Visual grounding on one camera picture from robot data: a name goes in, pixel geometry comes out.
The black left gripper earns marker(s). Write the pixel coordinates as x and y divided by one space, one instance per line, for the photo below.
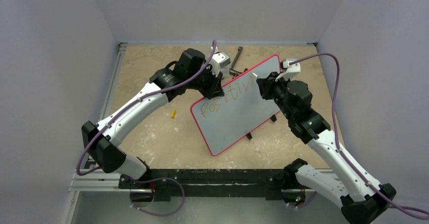
215 89

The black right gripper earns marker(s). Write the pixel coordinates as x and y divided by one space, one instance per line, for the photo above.
266 88

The red framed whiteboard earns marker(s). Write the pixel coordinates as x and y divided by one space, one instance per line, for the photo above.
223 121

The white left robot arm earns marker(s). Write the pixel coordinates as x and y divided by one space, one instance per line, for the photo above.
101 140

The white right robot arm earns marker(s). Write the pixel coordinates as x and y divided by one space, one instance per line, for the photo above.
360 197

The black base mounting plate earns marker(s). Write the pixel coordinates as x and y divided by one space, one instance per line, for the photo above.
160 185

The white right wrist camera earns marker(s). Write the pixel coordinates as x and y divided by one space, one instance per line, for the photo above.
289 69

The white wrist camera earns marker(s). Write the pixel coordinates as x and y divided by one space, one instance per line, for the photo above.
220 62
289 69

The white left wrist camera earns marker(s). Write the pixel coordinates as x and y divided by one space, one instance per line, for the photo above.
220 62

